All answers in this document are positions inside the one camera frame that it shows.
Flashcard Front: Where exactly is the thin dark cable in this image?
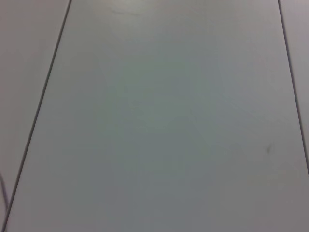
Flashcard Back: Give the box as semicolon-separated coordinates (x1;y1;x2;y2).
0;171;10;211

